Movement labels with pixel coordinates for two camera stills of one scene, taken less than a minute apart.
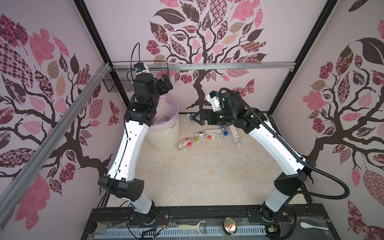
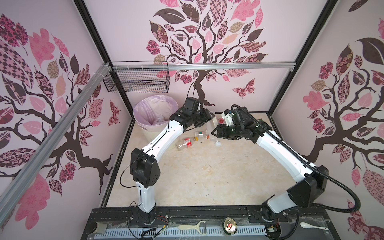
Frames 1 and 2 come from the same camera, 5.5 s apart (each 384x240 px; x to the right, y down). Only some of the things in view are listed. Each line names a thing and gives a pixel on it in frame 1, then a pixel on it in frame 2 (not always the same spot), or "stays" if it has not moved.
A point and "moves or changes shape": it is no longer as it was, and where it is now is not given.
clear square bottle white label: x=235 y=135 moves or changes shape
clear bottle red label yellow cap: x=186 y=143 stays
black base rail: x=322 y=215 stays
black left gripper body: x=158 y=85 -> x=199 y=118
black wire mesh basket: x=125 y=72 stays
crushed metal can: x=229 y=226 stays
